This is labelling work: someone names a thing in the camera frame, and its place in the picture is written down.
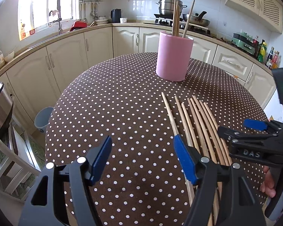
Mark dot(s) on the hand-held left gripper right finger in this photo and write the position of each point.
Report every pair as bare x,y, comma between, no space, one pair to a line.
185,160

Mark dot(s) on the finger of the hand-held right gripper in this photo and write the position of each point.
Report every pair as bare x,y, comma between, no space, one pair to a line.
250,139
254,124

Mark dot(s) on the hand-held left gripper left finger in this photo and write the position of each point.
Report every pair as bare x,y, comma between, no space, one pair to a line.
100,160

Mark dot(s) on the group of wooden chopsticks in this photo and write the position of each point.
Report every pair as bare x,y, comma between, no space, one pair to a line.
198,122

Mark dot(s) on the slim wooden chopstick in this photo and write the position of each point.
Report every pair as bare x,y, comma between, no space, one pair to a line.
169,115
188,18
177,18
174,18

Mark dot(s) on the pink cylindrical cup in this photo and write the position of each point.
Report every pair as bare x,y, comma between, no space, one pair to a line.
173,58

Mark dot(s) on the person's right hand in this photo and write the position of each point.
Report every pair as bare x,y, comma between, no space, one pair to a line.
268,183

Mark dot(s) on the brown polka-dot tablecloth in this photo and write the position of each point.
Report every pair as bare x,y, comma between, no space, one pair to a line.
122,113

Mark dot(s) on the cream cabinet drawer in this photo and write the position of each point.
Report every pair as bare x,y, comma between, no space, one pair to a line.
233,62

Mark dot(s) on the amber sauce bottle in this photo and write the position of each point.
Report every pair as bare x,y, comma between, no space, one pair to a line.
276,60

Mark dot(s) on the dark sauce bottle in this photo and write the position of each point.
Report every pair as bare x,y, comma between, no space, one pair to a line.
270,57

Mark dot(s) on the blue-grey trash bin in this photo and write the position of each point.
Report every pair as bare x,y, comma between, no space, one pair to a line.
43,120

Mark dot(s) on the green bottle with yellow cap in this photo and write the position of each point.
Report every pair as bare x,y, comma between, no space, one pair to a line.
262,53

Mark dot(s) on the dark bottle with red cap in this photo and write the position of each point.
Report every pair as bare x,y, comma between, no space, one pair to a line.
256,43

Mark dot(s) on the green electric cooker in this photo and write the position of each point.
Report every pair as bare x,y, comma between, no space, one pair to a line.
244,42

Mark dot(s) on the white wooden chair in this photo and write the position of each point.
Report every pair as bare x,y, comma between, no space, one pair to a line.
7,155

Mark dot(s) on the cream base cabinets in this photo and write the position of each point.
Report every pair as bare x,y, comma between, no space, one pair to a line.
68,58

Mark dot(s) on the metal wok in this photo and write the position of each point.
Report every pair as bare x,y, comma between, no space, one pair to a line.
199,21

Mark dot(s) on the red plastic container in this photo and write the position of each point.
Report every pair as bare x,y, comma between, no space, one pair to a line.
79,25

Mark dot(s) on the black gas hob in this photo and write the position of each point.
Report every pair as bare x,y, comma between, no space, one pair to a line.
160,23

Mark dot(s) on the stacked white plates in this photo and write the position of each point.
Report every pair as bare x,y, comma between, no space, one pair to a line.
101,21

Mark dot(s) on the metal kitchen faucet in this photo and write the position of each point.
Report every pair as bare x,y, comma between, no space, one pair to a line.
59,26

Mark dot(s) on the small white cup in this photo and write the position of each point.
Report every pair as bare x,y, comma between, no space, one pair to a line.
123,20

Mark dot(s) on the black electric kettle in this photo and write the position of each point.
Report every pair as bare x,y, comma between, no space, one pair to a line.
116,16

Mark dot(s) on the hanging metal ladle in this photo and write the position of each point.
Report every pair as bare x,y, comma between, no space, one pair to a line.
83,16

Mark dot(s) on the small red box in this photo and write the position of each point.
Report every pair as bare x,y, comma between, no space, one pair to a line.
32,31

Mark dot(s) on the stainless steel steamer pot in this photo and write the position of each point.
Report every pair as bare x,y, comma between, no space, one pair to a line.
166,6

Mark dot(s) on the hanging metal spatula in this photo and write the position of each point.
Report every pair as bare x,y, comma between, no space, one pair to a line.
94,11

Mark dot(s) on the kitchen window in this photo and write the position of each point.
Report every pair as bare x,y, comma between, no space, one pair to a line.
42,4

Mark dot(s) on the cream lattice-door wall cabinet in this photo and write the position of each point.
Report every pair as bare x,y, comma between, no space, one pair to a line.
254,2

